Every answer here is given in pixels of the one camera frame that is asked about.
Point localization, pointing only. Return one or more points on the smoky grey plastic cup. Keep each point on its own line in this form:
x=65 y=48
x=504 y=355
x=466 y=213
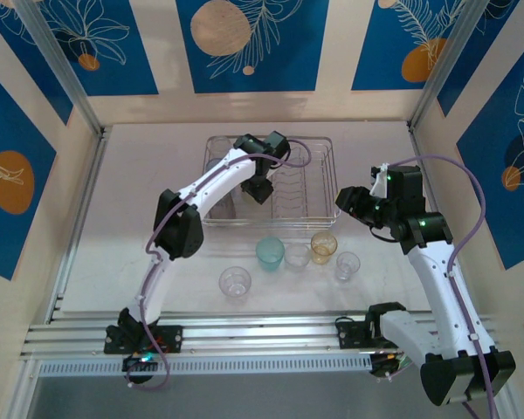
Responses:
x=225 y=209

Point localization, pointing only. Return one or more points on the amber faceted glass cup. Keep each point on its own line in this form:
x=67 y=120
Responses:
x=324 y=246

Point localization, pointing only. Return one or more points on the tall clear plastic cup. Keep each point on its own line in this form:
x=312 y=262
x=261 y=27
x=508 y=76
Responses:
x=220 y=146

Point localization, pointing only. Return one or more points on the small clear faceted cup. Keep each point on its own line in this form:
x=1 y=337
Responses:
x=347 y=265

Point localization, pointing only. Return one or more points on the teal textured plastic cup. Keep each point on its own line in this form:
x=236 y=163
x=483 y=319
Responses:
x=270 y=253

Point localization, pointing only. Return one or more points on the frosted white textured cup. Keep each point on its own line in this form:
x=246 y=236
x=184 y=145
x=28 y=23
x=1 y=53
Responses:
x=298 y=256

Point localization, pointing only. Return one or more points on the clear faceted plastic cup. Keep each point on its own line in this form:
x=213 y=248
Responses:
x=234 y=284

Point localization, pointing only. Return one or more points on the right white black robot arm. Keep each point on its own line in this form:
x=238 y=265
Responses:
x=436 y=283

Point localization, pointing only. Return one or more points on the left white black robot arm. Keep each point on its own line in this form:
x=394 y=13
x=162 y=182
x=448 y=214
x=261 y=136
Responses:
x=179 y=227

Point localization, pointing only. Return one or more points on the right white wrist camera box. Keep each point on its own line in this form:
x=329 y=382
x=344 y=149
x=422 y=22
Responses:
x=381 y=181

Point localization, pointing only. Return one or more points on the aluminium table side rail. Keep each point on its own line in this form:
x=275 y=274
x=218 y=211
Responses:
x=420 y=148
x=86 y=196

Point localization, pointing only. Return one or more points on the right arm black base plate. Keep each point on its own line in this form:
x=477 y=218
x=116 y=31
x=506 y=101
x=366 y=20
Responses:
x=345 y=336

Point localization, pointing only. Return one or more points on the aluminium mounting rail frame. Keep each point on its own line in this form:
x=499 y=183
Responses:
x=262 y=331

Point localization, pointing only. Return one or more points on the aluminium frame post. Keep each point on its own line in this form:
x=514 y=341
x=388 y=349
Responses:
x=447 y=61
x=61 y=61

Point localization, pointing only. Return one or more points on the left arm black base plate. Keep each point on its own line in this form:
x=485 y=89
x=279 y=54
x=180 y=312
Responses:
x=174 y=338

